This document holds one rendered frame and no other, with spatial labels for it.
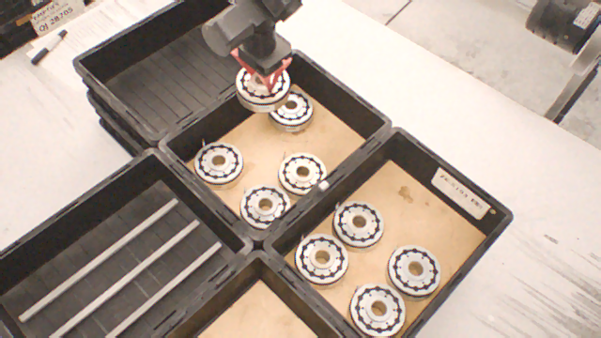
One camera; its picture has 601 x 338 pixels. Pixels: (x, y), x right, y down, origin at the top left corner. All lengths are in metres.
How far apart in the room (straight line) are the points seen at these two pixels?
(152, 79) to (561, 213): 1.04
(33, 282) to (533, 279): 1.05
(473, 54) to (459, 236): 1.69
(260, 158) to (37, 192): 0.54
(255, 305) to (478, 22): 2.19
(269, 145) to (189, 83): 0.26
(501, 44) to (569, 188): 1.46
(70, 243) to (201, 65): 0.52
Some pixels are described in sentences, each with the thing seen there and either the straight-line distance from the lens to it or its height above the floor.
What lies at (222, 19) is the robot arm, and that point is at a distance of 0.80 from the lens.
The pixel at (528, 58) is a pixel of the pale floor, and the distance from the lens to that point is 2.82.
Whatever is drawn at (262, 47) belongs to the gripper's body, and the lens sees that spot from 0.90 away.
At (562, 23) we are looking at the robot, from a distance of 1.12.
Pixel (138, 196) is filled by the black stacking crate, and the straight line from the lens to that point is 1.13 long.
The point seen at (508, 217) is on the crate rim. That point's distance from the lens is 1.07.
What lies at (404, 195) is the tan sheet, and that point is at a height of 0.83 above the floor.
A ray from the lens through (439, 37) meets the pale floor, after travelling 2.74.
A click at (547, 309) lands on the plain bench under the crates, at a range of 1.30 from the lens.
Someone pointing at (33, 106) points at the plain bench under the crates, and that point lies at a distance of 1.51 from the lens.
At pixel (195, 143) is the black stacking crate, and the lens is 1.14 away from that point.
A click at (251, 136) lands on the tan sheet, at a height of 0.83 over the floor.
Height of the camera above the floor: 1.79
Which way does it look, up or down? 58 degrees down
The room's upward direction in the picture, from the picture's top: 7 degrees clockwise
